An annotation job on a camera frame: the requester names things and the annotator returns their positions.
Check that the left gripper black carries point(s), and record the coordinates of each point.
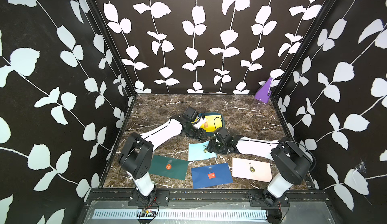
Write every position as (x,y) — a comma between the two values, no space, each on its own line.
(200,136)

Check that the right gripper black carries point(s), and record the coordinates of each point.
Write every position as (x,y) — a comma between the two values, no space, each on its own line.
(211,147)

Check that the teal plastic storage box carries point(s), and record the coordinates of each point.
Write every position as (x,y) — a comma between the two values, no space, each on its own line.
(203,114)

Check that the yellow envelope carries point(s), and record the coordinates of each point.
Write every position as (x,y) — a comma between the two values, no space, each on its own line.
(213,123)

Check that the light blue envelope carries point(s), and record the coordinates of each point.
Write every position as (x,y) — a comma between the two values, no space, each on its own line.
(198,151)

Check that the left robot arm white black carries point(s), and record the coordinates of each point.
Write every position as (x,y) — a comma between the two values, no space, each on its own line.
(136,155)

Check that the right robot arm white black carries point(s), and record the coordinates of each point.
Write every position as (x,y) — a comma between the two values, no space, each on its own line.
(290,158)

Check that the dark blue sealed envelope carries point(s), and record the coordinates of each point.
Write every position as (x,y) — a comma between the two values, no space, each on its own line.
(209,176)

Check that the pale pink sealed envelope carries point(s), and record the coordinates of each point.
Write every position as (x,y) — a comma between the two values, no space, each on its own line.
(251,169)

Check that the dark green sealed envelope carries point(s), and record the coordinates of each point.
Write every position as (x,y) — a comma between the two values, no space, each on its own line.
(169,167)

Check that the purple plastic stand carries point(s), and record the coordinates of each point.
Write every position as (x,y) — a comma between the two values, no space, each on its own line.
(264,92)

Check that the small electronics board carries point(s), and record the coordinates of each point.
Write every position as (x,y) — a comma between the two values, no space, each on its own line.
(147,214)

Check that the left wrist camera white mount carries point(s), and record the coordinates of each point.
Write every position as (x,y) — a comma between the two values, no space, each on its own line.
(202,120)

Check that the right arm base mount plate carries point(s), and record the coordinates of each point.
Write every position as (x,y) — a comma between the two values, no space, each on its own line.
(262,198)

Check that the white perforated rail strip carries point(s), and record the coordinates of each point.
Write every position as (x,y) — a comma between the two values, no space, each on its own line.
(185,214)

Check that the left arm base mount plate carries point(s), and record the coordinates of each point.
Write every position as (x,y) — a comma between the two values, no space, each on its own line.
(157,198)

